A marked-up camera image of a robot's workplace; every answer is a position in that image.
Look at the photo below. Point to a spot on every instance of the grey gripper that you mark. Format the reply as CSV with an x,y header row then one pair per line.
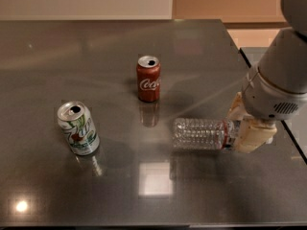
x,y
268,99

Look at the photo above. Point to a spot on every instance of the clear plastic water bottle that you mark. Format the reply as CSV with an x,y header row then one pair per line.
x,y
203,134

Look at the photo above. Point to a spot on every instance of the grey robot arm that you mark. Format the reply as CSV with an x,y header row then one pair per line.
x,y
286,61

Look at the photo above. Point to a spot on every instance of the red Coca-Cola can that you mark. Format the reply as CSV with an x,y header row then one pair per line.
x,y
148,78

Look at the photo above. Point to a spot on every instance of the white green 7up can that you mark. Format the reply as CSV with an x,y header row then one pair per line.
x,y
77,125

